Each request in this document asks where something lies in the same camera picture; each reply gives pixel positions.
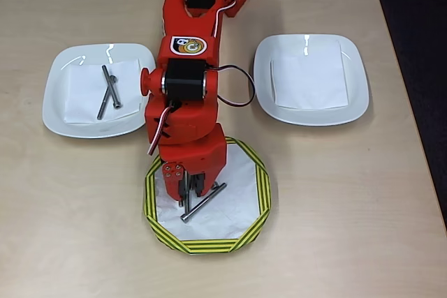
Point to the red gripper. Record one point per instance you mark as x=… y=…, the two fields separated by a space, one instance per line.
x=195 y=155

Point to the short steel socket screw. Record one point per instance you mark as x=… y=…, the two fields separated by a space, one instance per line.
x=187 y=197

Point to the long steel socket screw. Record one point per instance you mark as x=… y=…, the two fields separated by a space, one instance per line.
x=202 y=203
x=104 y=106
x=116 y=99

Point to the red robot arm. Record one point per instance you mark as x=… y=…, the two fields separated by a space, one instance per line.
x=174 y=26

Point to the white crumpled paper sheet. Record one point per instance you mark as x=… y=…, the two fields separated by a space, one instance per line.
x=234 y=214

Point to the yellow striped octagonal paper tray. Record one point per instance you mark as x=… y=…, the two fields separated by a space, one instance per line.
x=263 y=190

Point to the white square porcelain plate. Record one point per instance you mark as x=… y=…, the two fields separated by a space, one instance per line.
x=52 y=102
x=262 y=78

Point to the white paper napkin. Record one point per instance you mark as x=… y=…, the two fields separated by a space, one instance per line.
x=307 y=78
x=80 y=95

